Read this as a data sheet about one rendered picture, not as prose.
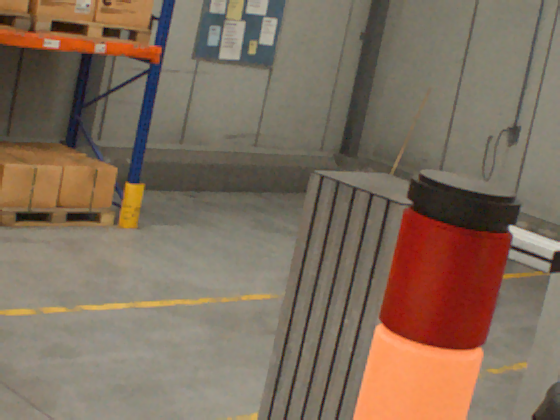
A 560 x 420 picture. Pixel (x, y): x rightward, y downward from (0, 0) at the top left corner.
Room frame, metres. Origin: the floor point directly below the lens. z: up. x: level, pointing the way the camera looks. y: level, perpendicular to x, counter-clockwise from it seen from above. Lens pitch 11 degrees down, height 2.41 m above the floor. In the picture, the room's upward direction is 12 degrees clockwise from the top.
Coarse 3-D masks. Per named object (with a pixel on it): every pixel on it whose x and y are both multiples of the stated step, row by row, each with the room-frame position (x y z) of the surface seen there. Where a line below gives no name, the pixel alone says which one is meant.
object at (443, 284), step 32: (416, 224) 0.49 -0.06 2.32; (448, 224) 0.48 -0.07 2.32; (416, 256) 0.49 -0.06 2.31; (448, 256) 0.48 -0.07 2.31; (480, 256) 0.48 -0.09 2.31; (416, 288) 0.48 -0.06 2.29; (448, 288) 0.48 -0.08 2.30; (480, 288) 0.48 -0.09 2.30; (384, 320) 0.50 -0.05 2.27; (416, 320) 0.48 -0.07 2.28; (448, 320) 0.48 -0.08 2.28; (480, 320) 0.49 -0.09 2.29
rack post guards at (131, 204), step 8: (128, 184) 10.01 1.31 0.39; (136, 184) 10.02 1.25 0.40; (144, 184) 10.10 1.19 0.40; (128, 192) 10.00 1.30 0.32; (136, 192) 10.03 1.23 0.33; (128, 200) 10.00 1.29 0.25; (136, 200) 10.04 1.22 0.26; (128, 208) 10.00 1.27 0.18; (136, 208) 10.06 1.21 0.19; (120, 216) 10.03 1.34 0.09; (128, 216) 10.00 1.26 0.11; (136, 216) 10.07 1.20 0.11; (120, 224) 10.01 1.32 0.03; (128, 224) 10.01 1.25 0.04; (136, 224) 10.08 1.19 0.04
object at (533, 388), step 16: (544, 304) 5.15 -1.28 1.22; (544, 320) 5.14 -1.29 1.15; (544, 336) 5.12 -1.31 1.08; (544, 352) 5.11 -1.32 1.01; (528, 368) 5.15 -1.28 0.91; (544, 368) 5.10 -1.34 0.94; (528, 384) 5.13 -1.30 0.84; (544, 384) 5.09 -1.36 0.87; (528, 400) 5.12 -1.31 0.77; (528, 416) 5.10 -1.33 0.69
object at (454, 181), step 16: (416, 176) 0.51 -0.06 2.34; (432, 176) 0.50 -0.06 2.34; (448, 176) 0.51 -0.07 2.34; (464, 176) 0.52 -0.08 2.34; (416, 192) 0.49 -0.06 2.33; (432, 192) 0.49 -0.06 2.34; (448, 192) 0.49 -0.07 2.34; (464, 192) 0.48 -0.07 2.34; (480, 192) 0.48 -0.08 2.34; (496, 192) 0.49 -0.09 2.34; (512, 192) 0.51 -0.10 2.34; (416, 208) 0.50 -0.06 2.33; (432, 208) 0.49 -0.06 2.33; (448, 208) 0.48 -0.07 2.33; (464, 208) 0.48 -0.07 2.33; (480, 208) 0.48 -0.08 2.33; (496, 208) 0.48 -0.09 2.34; (512, 208) 0.49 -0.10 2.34; (464, 224) 0.48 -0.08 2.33; (480, 224) 0.48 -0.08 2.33; (496, 224) 0.48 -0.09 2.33; (512, 224) 0.49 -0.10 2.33
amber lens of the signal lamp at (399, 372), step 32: (384, 352) 0.49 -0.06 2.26; (416, 352) 0.48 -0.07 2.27; (448, 352) 0.49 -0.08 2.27; (480, 352) 0.50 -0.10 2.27; (384, 384) 0.49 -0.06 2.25; (416, 384) 0.48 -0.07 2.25; (448, 384) 0.48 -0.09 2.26; (384, 416) 0.48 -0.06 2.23; (416, 416) 0.48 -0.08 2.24; (448, 416) 0.48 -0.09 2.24
